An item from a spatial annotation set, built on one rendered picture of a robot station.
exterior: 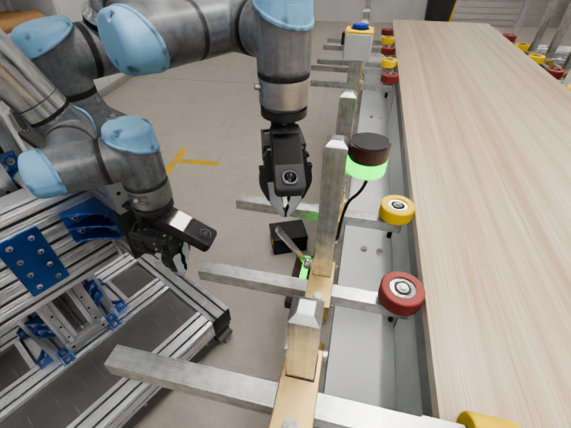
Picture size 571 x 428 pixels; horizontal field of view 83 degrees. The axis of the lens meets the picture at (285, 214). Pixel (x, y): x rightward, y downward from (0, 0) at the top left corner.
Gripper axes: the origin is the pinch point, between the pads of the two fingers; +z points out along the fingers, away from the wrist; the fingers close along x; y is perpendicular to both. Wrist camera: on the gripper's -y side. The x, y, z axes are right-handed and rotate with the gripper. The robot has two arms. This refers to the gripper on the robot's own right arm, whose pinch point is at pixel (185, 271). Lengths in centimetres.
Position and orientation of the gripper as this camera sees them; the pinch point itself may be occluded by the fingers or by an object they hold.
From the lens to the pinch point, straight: 77.2
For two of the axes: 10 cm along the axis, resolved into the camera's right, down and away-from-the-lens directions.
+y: -9.7, -1.4, 1.7
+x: -2.2, 6.4, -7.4
